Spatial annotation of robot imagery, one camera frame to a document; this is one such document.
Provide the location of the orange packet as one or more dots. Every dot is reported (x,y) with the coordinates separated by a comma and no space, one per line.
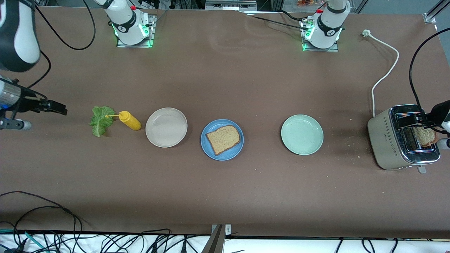
(309,2)

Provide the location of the green lettuce leaf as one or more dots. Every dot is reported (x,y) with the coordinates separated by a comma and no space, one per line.
(100,121)

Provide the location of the brown bread slice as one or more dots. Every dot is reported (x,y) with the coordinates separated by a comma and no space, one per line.
(223,140)
(426,137)

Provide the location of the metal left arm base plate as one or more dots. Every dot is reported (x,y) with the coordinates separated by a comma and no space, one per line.
(320,50)

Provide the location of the blue round plate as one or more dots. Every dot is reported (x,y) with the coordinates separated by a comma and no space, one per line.
(225,157)

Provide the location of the aluminium frame profile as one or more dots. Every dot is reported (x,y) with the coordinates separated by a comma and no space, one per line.
(430,17)

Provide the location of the green round plate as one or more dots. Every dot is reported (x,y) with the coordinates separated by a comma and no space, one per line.
(302,134)

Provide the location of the small metal table bracket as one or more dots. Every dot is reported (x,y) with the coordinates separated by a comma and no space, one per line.
(227,230)

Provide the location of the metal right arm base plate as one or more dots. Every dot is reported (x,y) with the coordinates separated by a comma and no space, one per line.
(135,45)

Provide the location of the grey power strip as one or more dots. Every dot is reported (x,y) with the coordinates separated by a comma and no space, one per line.
(230,5)

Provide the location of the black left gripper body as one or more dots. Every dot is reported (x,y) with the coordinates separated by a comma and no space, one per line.
(437,114)

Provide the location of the dark metal post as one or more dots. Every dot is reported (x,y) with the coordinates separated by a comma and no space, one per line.
(214,244)

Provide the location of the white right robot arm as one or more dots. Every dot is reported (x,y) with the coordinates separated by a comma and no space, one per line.
(21,35)

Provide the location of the beige chrome toaster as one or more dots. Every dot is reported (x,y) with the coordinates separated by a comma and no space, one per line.
(383,140)

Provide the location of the beige round plate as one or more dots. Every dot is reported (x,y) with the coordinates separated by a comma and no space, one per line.
(166,127)

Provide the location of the yellow mustard squeeze bottle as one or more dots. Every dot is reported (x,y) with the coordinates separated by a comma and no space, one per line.
(130,121)

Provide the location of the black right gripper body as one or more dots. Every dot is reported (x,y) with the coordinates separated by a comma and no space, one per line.
(29,101)

